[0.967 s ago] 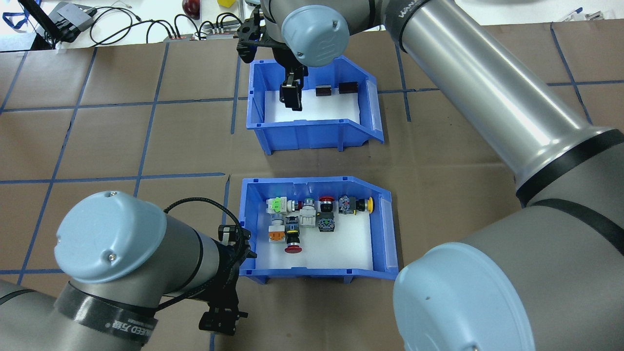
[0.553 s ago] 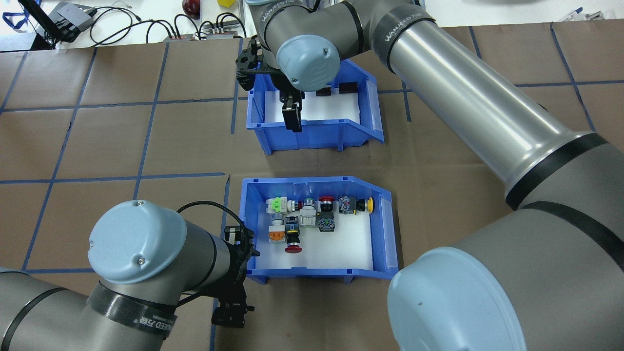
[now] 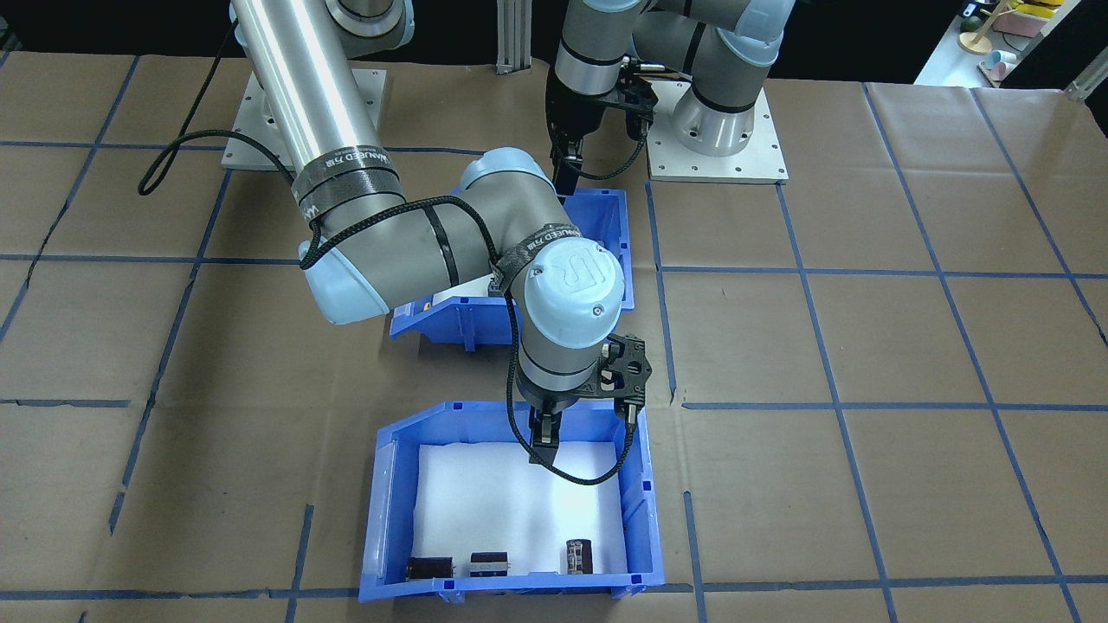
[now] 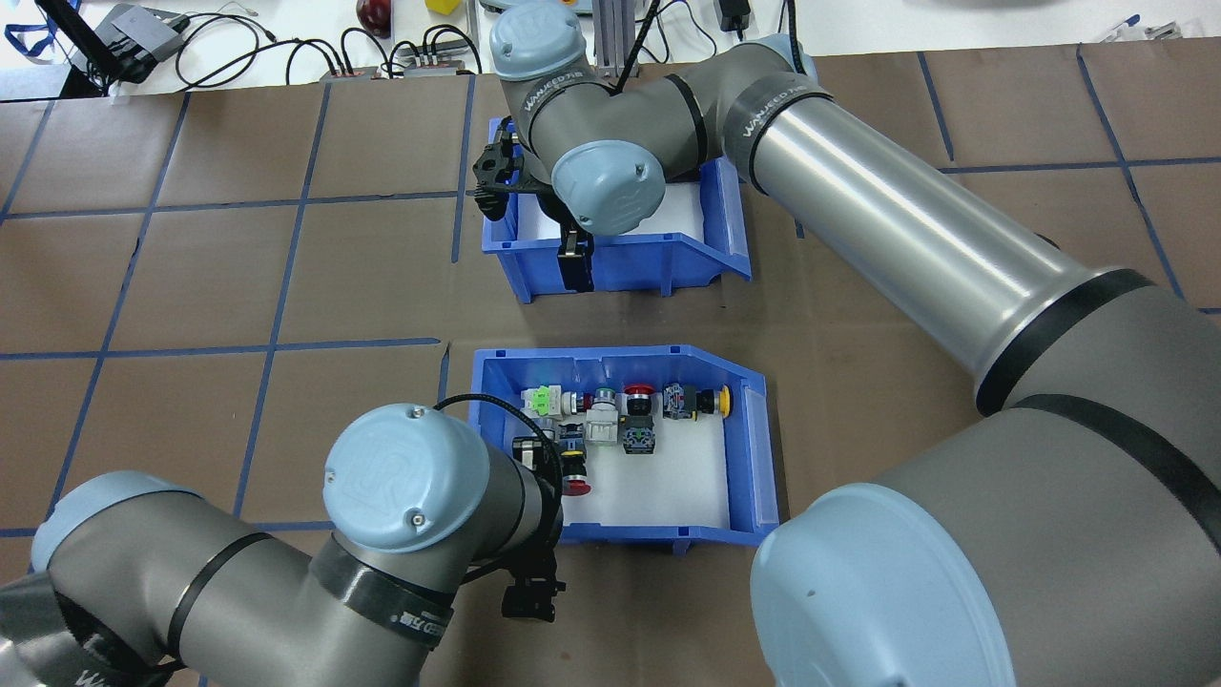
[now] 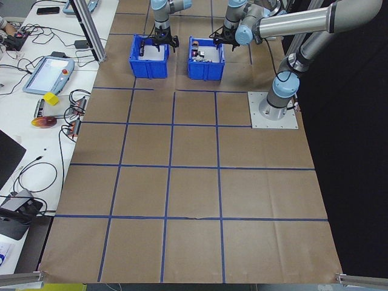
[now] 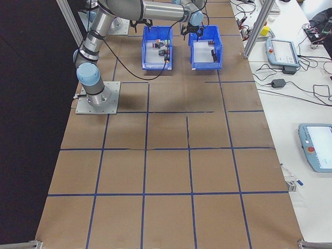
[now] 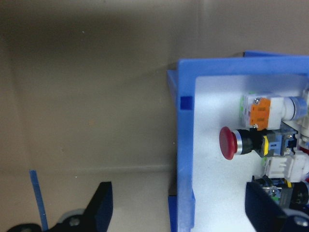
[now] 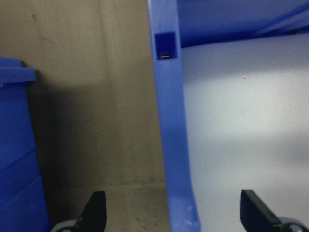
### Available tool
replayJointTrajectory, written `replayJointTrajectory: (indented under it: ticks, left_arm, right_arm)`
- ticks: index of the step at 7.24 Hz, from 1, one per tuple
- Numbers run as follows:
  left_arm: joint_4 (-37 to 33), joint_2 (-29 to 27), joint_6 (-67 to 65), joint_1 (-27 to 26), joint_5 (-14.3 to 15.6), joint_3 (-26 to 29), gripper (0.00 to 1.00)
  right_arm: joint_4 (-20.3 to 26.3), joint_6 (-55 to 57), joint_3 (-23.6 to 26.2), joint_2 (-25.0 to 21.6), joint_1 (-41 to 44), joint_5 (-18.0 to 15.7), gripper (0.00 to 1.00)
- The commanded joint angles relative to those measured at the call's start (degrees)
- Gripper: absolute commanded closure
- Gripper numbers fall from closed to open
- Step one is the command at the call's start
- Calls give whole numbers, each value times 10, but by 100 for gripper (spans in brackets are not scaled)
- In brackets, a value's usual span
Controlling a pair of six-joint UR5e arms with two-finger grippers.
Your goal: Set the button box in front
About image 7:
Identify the blue bin with buttons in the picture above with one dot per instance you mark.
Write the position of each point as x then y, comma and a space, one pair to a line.
186, 145

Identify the green white contact push button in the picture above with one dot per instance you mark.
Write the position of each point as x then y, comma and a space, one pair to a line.
285, 168

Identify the red mushroom push button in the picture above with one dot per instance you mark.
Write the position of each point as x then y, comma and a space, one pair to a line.
228, 143

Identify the orange contact blue push button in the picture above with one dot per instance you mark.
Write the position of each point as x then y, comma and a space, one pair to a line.
260, 113

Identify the white foam bin liner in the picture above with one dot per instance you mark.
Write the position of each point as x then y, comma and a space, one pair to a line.
212, 183

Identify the white block selector switch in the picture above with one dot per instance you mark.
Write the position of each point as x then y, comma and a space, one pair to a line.
304, 130

